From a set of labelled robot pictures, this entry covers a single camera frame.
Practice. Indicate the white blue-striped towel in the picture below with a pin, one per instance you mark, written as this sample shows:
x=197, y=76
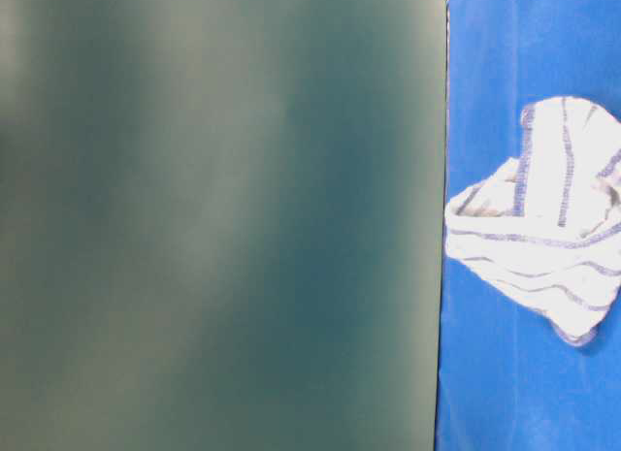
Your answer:
x=544, y=229

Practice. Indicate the dark green blurred panel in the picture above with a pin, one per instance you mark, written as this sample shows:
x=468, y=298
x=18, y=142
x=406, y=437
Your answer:
x=220, y=224

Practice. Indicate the blue table mat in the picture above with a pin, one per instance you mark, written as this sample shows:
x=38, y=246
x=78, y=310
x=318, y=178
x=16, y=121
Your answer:
x=506, y=380

